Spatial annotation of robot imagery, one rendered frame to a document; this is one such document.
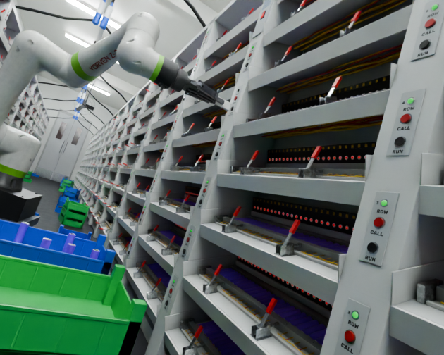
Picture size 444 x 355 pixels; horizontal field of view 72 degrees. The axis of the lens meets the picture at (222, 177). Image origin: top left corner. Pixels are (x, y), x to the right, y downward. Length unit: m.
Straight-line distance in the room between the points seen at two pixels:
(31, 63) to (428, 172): 1.30
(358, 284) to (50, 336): 0.46
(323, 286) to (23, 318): 0.47
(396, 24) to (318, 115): 0.24
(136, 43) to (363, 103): 0.69
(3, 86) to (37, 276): 0.93
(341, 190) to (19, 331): 0.56
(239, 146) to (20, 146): 0.94
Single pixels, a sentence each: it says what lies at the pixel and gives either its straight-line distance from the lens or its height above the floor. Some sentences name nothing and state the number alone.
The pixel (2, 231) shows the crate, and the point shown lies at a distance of 0.96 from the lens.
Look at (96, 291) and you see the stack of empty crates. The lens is 0.68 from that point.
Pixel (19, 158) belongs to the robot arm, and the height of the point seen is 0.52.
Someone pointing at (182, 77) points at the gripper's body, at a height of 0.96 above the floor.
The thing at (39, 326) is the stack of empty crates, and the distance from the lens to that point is 0.49.
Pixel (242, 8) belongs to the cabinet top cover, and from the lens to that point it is 1.89.
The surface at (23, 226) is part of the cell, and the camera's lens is 0.92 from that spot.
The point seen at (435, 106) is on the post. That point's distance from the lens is 0.61.
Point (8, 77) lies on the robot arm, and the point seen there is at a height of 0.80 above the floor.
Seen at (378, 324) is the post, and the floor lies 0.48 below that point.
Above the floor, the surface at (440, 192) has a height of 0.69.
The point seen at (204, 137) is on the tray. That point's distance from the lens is 1.36.
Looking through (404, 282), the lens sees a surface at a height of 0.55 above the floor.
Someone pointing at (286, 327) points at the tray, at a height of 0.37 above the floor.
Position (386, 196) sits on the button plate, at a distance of 0.58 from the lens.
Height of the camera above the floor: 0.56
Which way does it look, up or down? 7 degrees up
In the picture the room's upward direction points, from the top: 18 degrees clockwise
